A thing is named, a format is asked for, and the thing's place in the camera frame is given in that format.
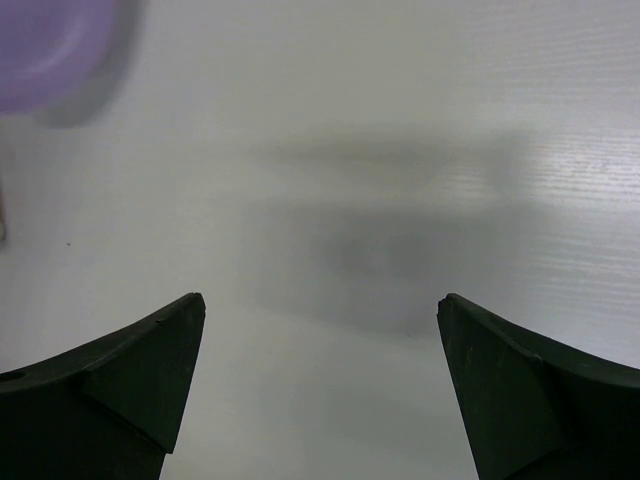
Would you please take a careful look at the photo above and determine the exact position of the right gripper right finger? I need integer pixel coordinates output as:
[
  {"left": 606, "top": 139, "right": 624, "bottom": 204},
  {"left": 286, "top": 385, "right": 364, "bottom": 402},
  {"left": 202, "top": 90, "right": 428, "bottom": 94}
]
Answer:
[{"left": 437, "top": 294, "right": 639, "bottom": 479}]

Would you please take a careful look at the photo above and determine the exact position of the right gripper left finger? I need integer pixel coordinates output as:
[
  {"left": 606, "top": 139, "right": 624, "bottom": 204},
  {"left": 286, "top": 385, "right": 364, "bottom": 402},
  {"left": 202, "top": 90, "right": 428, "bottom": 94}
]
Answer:
[{"left": 1, "top": 293, "right": 205, "bottom": 479}]

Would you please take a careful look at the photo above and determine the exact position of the purple plate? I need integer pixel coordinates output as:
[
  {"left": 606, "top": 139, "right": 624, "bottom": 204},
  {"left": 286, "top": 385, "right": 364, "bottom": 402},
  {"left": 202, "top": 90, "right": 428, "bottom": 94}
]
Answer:
[{"left": 1, "top": 1, "right": 118, "bottom": 114}]

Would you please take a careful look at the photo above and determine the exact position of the cream drip tray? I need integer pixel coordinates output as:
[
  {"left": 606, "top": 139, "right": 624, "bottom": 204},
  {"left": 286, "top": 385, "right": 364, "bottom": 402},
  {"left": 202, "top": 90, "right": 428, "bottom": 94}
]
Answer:
[{"left": 0, "top": 174, "right": 7, "bottom": 244}]

